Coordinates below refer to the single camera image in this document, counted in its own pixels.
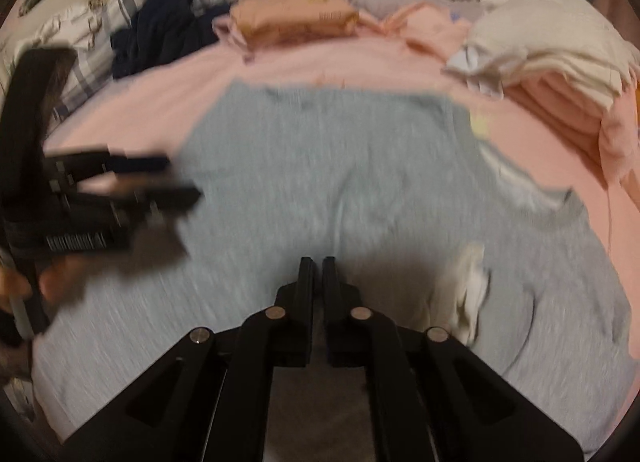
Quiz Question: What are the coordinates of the white garment with blue trim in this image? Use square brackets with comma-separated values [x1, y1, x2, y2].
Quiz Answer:
[444, 43, 507, 102]

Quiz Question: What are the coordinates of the pink printed bed sheet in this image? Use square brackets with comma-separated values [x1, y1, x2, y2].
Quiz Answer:
[42, 34, 640, 323]

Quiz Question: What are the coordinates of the pink folded clothes stack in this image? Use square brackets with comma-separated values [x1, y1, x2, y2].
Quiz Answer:
[505, 67, 640, 189]

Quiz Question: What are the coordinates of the person's left hand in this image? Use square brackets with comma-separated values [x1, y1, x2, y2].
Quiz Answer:
[0, 259, 91, 314]

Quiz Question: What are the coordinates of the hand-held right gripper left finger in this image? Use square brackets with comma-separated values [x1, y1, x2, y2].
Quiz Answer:
[60, 257, 316, 462]

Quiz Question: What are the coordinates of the cream folded garment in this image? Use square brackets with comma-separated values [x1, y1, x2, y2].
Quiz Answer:
[442, 0, 640, 114]

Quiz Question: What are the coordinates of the navy crumpled cloth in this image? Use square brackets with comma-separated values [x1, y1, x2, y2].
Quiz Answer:
[110, 0, 232, 82]

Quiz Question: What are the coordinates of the light pink folded garment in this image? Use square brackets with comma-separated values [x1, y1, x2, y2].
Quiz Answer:
[212, 13, 258, 64]

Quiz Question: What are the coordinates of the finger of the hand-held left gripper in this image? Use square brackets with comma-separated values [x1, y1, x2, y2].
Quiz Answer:
[65, 184, 202, 224]
[45, 150, 173, 181]

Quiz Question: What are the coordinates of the grey sweatshirt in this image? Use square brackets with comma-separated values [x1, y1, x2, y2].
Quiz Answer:
[32, 82, 632, 459]

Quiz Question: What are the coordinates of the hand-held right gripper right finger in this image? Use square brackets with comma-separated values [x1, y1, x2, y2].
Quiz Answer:
[322, 256, 584, 462]

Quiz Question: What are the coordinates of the orange folded garment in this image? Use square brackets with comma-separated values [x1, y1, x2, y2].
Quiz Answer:
[230, 0, 361, 50]

